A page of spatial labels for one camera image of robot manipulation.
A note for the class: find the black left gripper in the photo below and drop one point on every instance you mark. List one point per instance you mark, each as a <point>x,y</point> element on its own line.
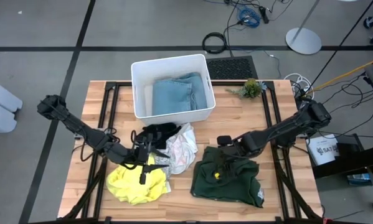
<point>142,154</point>

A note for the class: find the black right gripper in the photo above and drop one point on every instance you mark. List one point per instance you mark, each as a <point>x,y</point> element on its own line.
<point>236,150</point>

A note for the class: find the dark green sweatshirt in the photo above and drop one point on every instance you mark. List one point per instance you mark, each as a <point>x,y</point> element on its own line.
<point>229,189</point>

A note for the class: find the light blue denim jeans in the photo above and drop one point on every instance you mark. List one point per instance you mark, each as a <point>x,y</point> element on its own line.
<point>173,96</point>

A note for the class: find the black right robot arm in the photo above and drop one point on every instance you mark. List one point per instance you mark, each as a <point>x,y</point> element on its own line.
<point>286,127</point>

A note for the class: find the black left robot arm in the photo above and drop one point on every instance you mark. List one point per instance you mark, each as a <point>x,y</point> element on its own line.
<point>80,129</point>

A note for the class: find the white patterned shirt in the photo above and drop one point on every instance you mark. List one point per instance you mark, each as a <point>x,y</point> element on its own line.
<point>181,152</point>

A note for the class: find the black garment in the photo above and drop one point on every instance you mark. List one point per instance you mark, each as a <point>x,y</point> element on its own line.
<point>161,132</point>

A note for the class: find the yellow shirt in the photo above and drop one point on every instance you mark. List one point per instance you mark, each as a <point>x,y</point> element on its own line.
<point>130,186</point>

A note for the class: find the small artificial green plant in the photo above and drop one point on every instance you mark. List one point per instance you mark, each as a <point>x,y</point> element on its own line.
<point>251,88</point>

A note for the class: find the white perforated plastic basket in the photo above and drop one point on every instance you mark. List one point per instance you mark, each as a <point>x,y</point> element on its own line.
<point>142,73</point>

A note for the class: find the black grid floor mat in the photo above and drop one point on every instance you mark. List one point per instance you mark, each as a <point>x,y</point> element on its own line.
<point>231,68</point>

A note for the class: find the white printed box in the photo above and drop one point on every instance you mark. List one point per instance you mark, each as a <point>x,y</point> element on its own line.
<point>324,151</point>

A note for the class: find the blue flat box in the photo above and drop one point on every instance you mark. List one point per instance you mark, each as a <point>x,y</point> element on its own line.
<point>359,180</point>

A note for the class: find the black equipment cart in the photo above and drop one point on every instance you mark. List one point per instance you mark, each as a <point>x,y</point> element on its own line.
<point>360,158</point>

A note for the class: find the grey round-base lamp stand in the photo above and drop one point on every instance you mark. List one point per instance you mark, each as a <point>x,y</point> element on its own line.
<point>303,41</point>

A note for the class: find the yellow pole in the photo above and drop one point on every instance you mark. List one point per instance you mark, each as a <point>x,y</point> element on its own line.
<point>345,74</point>

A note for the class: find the black power adapter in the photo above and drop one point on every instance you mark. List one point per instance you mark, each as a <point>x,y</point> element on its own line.
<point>264,15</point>

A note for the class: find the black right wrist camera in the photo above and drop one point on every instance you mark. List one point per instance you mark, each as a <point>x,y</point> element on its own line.
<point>224,140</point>

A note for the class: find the black aluminium table frame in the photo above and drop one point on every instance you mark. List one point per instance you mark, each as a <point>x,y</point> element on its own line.
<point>223,83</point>

